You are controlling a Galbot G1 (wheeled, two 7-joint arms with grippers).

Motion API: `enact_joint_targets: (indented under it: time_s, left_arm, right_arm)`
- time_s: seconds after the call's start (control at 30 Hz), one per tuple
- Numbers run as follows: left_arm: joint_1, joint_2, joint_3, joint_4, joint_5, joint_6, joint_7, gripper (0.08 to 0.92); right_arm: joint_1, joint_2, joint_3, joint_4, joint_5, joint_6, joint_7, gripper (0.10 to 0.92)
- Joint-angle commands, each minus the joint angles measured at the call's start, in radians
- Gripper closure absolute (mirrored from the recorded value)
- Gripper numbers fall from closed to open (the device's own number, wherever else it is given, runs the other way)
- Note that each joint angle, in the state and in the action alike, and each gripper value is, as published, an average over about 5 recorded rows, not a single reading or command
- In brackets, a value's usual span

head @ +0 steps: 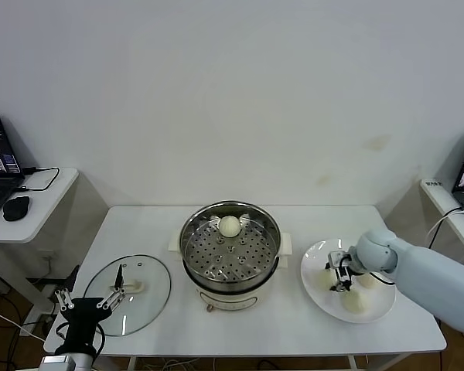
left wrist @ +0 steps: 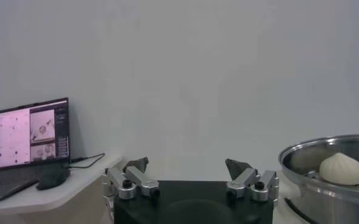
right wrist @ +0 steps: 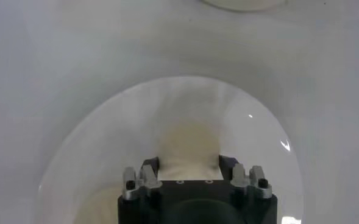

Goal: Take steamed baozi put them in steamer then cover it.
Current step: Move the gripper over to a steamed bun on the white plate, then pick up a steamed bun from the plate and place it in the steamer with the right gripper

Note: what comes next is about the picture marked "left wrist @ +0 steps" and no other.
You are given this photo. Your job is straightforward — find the cream electric cooker pot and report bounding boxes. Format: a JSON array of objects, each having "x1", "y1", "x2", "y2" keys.
[{"x1": 272, "y1": 170, "x2": 314, "y2": 224}]

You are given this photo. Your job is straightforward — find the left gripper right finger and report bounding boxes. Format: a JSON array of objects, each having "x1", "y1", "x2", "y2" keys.
[{"x1": 224, "y1": 158, "x2": 280, "y2": 203}]

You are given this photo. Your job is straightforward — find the black laptop power cable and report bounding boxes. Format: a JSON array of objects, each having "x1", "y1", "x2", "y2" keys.
[{"x1": 68, "y1": 153, "x2": 106, "y2": 169}]

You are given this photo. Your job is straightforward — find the white side desk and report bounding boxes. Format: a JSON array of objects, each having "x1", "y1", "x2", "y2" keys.
[{"x1": 0, "y1": 153, "x2": 125, "y2": 224}]

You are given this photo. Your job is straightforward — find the black computer mouse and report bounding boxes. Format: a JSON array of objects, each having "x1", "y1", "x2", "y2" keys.
[{"x1": 35, "y1": 166, "x2": 71, "y2": 191}]

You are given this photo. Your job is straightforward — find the black open laptop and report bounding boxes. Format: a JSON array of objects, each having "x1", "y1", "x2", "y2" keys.
[{"x1": 0, "y1": 97, "x2": 72, "y2": 204}]

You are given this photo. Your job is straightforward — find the perforated steel steamer basket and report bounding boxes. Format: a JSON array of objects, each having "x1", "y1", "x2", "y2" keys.
[{"x1": 278, "y1": 134, "x2": 359, "y2": 224}]

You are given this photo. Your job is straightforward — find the white steamed baozi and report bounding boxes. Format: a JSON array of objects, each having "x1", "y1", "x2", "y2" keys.
[{"x1": 319, "y1": 152, "x2": 359, "y2": 186}]

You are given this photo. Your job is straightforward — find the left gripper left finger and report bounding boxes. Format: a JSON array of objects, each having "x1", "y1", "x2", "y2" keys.
[{"x1": 102, "y1": 156, "x2": 161, "y2": 201}]

